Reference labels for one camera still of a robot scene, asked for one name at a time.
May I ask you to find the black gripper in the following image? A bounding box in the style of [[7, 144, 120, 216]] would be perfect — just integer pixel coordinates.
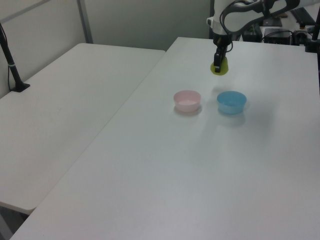
[[212, 33, 232, 74]]

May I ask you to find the yellow-green plastic cup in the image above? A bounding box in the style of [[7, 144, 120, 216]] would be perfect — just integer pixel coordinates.
[[209, 56, 230, 77]]

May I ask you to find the blue plastic bowl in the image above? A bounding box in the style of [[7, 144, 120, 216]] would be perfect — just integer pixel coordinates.
[[216, 90, 248, 115]]

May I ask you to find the pink plastic bowl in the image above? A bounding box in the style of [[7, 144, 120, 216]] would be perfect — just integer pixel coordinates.
[[173, 90, 202, 113]]

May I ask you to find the green and black device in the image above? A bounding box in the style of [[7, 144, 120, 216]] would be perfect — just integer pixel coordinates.
[[242, 23, 263, 43]]

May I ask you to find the black electronics box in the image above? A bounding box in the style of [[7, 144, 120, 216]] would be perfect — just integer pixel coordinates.
[[263, 27, 294, 45]]

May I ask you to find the black flat device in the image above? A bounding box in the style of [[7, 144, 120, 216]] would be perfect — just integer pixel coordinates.
[[261, 16, 283, 27]]

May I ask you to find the grey metal device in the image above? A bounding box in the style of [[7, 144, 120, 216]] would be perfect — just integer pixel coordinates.
[[292, 29, 309, 47]]

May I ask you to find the black keyboard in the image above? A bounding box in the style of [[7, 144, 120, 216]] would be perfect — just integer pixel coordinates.
[[291, 6, 316, 26]]

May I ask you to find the white side table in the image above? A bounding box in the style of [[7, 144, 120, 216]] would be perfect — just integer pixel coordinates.
[[0, 42, 167, 215]]

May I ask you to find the black pole with white band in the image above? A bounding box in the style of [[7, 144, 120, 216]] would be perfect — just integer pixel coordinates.
[[0, 21, 31, 94]]

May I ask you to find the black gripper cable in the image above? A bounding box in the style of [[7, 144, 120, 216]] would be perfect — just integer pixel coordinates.
[[218, 0, 266, 54]]

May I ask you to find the black clamped camera pole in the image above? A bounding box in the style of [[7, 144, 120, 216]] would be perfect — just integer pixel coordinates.
[[303, 12, 320, 54]]

